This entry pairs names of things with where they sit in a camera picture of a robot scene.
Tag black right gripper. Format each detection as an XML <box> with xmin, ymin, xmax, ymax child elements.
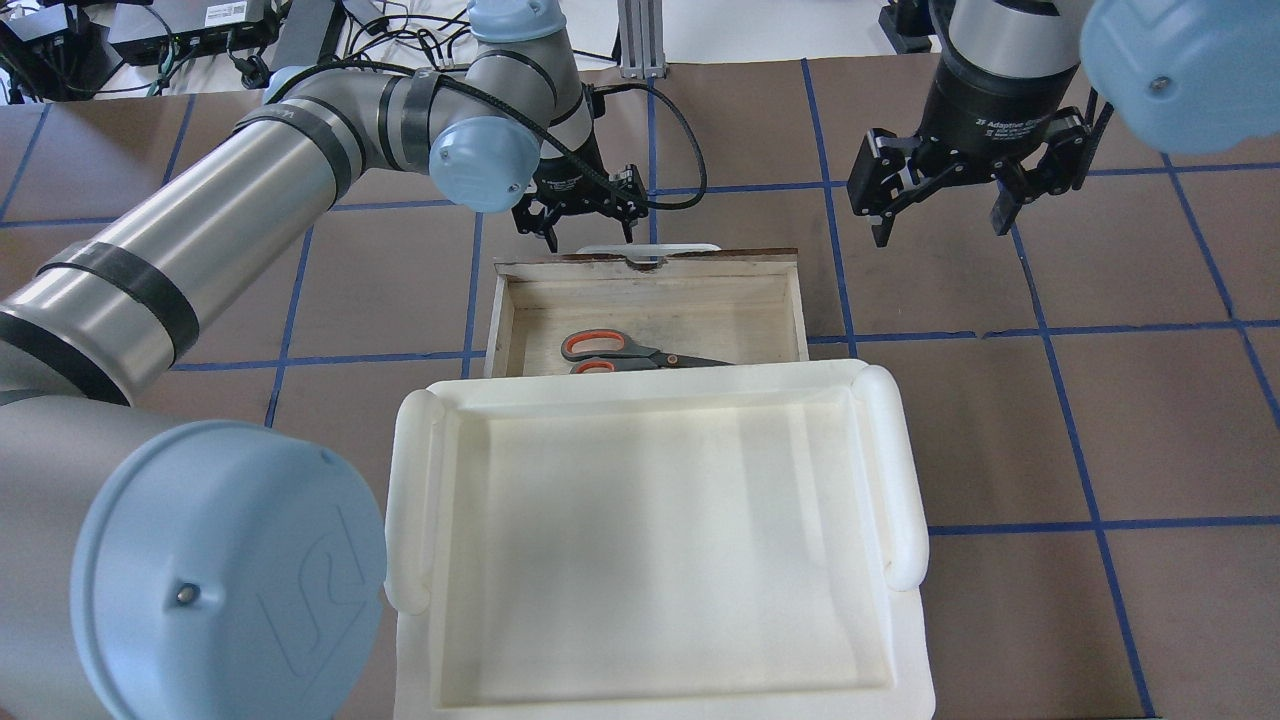
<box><xmin>847</xmin><ymin>50</ymin><xmax>1114</xmax><ymax>249</ymax></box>

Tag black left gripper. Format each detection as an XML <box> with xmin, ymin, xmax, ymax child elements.
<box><xmin>512</xmin><ymin>135</ymin><xmax>646</xmax><ymax>252</ymax></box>

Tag grey orange handled scissors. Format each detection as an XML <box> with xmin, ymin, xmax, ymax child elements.
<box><xmin>559</xmin><ymin>328</ymin><xmax>731</xmax><ymax>374</ymax></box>

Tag wooden drawer with white handle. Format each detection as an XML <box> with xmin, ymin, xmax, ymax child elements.
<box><xmin>484</xmin><ymin>243</ymin><xmax>809</xmax><ymax>378</ymax></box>

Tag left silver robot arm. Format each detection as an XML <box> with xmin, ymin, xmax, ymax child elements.
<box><xmin>3</xmin><ymin>90</ymin><xmax>547</xmax><ymax>503</ymax></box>

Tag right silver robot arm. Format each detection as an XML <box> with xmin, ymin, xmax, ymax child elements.
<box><xmin>846</xmin><ymin>1</ymin><xmax>1279</xmax><ymax>247</ymax></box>

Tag black power adapter brick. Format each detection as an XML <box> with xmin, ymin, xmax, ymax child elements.
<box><xmin>268</xmin><ymin>1</ymin><xmax>346</xmax><ymax>70</ymax></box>

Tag black electronics box with label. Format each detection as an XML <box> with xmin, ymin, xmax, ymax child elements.
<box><xmin>108</xmin><ymin>1</ymin><xmax>282</xmax><ymax>67</ymax></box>

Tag aluminium frame post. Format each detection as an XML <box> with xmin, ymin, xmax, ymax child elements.
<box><xmin>617</xmin><ymin>1</ymin><xmax>669</xmax><ymax>79</ymax></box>

